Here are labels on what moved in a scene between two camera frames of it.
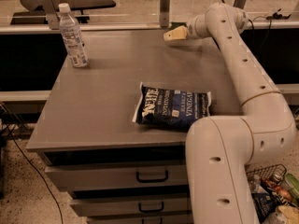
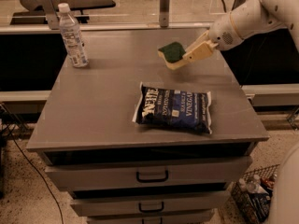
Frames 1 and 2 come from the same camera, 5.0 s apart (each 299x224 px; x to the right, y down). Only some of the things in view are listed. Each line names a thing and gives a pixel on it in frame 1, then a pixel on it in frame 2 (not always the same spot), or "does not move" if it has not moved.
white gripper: [191, 29] → [222, 35]
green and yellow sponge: [175, 24] → [173, 54]
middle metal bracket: [164, 7] does not move
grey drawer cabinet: [119, 171] does not move
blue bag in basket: [264, 204] does not move
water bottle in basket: [256, 186] does not move
